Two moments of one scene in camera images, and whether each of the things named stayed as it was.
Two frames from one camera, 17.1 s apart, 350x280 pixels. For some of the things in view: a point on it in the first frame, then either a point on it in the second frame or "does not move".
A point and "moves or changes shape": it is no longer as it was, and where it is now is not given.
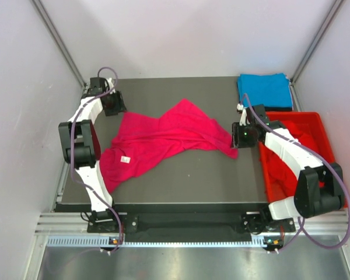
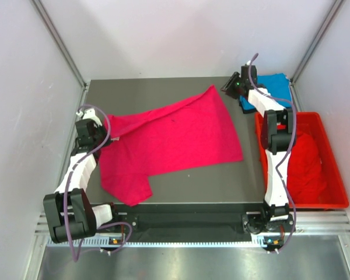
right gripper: [237, 142] -> [227, 87]
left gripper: [119, 105] -> [102, 129]
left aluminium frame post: [59, 40] does not move
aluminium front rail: [67, 224] does not move
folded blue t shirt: [271, 90] does not move
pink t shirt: [137, 135] moves or changes shape
